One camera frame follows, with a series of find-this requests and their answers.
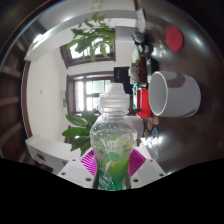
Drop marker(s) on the dark-framed window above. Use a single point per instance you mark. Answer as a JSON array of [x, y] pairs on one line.
[[73, 56]]

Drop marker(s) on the green box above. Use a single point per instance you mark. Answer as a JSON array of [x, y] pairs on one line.
[[135, 97]]

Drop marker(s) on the round colourful sticker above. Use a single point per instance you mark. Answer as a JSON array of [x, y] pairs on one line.
[[146, 133], [156, 152], [155, 121], [155, 133]]

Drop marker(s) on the green exit sign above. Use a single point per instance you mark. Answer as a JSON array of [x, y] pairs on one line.
[[63, 103]]

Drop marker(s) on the printed paper leaflet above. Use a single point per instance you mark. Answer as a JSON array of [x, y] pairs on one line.
[[140, 20]]

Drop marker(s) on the leafy plant in white pot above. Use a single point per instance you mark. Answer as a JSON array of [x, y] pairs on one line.
[[90, 36], [80, 131]]

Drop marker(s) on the flat round red coaster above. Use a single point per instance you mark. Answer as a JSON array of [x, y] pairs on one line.
[[174, 39]]

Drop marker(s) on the dark wooden glazed door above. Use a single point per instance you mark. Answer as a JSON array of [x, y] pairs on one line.
[[83, 93]]

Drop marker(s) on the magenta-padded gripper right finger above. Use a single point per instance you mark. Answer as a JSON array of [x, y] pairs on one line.
[[150, 170]]

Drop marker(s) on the clear green-label drink bottle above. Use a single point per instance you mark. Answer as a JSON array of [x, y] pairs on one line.
[[113, 133]]

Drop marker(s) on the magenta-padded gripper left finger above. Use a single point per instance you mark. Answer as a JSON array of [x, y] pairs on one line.
[[74, 171]]

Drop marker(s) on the white mug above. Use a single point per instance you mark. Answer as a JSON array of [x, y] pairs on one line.
[[180, 96]]

